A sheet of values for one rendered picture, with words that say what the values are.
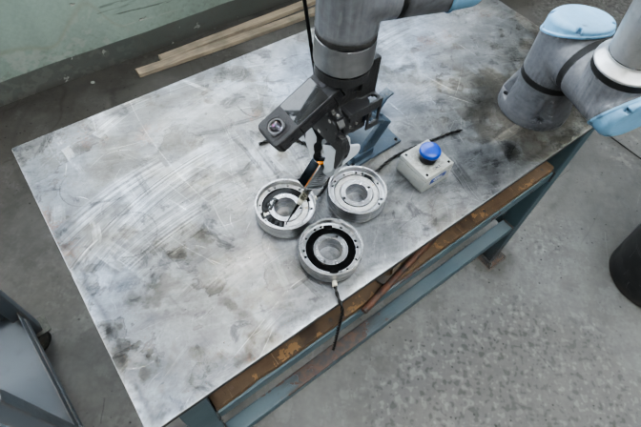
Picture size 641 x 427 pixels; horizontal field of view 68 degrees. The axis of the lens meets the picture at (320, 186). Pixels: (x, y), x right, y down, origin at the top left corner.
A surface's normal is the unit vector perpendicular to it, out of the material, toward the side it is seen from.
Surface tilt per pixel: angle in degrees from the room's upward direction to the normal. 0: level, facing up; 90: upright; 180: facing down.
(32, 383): 0
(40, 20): 90
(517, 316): 0
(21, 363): 0
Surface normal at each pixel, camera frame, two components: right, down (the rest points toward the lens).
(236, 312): 0.06, -0.58
